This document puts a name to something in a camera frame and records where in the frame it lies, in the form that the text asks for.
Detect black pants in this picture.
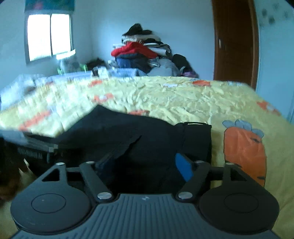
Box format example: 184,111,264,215
21,104,212,196

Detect person's left hand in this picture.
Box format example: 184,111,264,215
1,159,36,206

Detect blue white crumpled blanket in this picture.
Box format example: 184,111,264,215
1,74,44,110

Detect yellow carrot print quilt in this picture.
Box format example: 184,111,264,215
1,77,293,238

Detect floral pillow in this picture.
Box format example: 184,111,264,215
56,49,80,69

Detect green plastic chair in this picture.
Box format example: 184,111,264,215
57,64,88,75

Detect black bag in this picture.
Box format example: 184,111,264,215
86,58,109,71

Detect white wardrobe with flowers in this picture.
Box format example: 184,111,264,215
254,1,293,123

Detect pile of clothes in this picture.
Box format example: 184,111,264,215
111,23,199,78

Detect brown wooden door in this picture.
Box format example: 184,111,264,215
211,0,259,89

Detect window with grey frame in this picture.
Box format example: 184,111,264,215
24,11,74,64

